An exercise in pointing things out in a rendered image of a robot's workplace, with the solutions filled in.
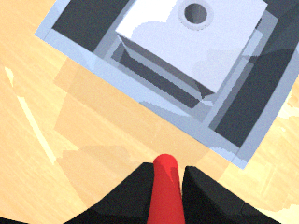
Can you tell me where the red peg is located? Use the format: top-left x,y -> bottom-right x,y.
147,153 -> 186,224

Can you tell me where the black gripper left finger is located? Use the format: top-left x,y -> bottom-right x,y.
64,161 -> 154,224

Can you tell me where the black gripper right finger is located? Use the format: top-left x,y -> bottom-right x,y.
180,165 -> 281,224

